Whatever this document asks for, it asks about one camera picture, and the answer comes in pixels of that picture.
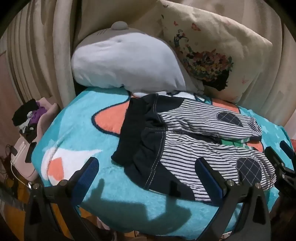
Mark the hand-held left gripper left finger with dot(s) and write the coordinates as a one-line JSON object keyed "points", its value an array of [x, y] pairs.
{"points": [[86, 178]]}

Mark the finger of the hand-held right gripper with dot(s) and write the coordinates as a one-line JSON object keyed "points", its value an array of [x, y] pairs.
{"points": [[288, 149], [276, 160]]}

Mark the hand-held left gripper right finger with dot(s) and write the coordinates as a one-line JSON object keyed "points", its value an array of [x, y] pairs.
{"points": [[208, 180]]}

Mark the striped navy pants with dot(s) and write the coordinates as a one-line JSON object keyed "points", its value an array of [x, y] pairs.
{"points": [[185, 143]]}

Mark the turquoise cartoon fleece blanket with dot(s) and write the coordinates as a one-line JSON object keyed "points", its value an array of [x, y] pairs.
{"points": [[76, 129]]}

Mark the pink bag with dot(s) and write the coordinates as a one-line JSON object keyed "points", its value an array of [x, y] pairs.
{"points": [[23, 160]]}

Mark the pile of dark clothes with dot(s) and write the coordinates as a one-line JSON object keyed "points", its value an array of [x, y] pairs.
{"points": [[26, 115]]}

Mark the grey white shark plush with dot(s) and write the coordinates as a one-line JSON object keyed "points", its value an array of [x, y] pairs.
{"points": [[124, 60]]}

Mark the beige draped cloth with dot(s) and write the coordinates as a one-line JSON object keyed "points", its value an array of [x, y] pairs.
{"points": [[41, 58]]}

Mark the cream floral print pillow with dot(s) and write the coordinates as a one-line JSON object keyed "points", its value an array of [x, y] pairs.
{"points": [[208, 37]]}

